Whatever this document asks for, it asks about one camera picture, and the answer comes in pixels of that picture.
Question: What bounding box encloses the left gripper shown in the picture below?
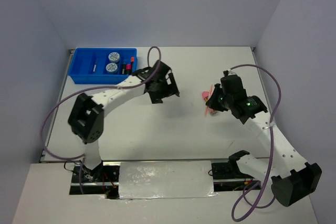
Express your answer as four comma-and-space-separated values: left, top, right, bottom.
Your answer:
148, 72, 179, 104

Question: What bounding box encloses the pink cap clear tube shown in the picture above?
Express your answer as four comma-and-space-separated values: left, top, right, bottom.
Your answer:
202, 91, 217, 116

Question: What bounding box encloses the orange pen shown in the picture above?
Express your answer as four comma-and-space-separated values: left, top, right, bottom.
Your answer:
205, 84, 213, 117

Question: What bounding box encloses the pink cap highlighter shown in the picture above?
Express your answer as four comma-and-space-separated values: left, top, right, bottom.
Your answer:
125, 64, 132, 75

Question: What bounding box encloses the orange cap highlighter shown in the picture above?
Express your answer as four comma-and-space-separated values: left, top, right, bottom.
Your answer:
129, 57, 135, 72

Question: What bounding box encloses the blue cap highlighter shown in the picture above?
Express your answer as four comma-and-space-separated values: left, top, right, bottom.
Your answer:
121, 64, 126, 74

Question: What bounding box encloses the blue white round tub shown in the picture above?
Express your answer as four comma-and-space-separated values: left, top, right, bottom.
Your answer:
108, 52, 121, 63

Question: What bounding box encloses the blue ink pen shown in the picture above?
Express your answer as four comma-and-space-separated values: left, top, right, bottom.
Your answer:
92, 58, 98, 73

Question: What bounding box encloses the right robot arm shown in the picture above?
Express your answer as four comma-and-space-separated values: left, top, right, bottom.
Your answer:
206, 74, 322, 207

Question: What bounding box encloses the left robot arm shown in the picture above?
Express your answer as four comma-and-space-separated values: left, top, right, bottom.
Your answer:
68, 61, 180, 182

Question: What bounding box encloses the blue compartment bin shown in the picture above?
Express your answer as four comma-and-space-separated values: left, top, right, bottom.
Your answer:
68, 48, 138, 84

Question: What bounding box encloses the silver foil panel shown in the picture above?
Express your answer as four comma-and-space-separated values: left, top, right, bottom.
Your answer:
119, 161, 215, 199

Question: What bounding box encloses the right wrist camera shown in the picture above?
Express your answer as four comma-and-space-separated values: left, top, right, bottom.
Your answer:
223, 69, 237, 77

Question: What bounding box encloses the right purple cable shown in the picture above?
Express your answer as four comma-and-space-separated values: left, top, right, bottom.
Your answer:
228, 64, 282, 222

